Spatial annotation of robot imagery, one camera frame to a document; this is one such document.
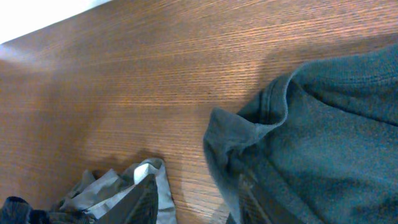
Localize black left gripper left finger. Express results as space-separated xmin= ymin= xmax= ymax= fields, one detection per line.
xmin=96 ymin=174 xmax=159 ymax=224

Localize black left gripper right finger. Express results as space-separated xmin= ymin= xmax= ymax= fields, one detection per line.
xmin=227 ymin=174 xmax=274 ymax=224

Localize black garment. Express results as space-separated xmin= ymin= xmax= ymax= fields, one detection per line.
xmin=203 ymin=45 xmax=397 ymax=223

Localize navy blue shorts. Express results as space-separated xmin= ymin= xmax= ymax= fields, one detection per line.
xmin=1 ymin=196 xmax=50 ymax=224

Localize grey folded shorts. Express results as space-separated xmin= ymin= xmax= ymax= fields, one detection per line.
xmin=52 ymin=158 xmax=177 ymax=224

